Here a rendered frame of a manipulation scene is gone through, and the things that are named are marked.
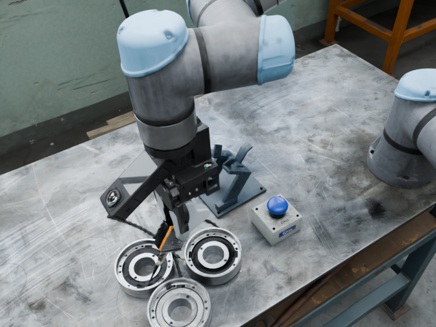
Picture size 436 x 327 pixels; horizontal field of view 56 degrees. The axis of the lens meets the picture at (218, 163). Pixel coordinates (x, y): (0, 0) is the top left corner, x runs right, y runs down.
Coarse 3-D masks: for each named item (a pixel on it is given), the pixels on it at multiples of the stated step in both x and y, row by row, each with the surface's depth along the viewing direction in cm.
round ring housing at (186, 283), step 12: (156, 288) 70; (192, 288) 71; (204, 288) 69; (156, 300) 69; (168, 300) 69; (180, 300) 70; (192, 300) 69; (204, 300) 69; (168, 312) 69; (192, 312) 68; (204, 312) 68; (156, 324) 67; (168, 324) 67; (180, 324) 66; (204, 324) 65
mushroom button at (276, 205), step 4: (276, 196) 79; (268, 200) 78; (272, 200) 78; (276, 200) 78; (280, 200) 78; (284, 200) 78; (268, 204) 78; (272, 204) 77; (276, 204) 77; (280, 204) 77; (284, 204) 77; (268, 208) 77; (272, 208) 77; (276, 208) 76; (280, 208) 76; (284, 208) 77; (272, 212) 77; (276, 212) 76; (280, 212) 76; (284, 212) 77
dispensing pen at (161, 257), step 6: (168, 222) 66; (162, 228) 66; (168, 228) 65; (162, 234) 66; (156, 240) 67; (162, 240) 66; (156, 246) 67; (162, 258) 69; (156, 264) 70; (156, 270) 70
